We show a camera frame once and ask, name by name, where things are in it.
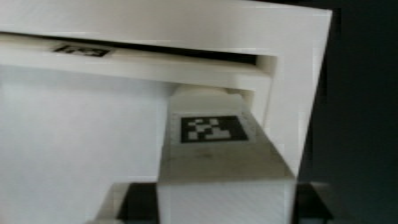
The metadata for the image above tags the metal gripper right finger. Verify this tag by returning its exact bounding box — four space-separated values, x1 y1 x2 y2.
292 182 350 224

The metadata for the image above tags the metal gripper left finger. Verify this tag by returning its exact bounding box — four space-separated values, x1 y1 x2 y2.
87 182 160 224

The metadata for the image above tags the white square table top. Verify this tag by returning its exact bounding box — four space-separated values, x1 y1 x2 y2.
0 34 269 224

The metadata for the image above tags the white workspace frame wall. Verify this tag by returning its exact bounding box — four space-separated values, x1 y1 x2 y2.
0 0 333 168

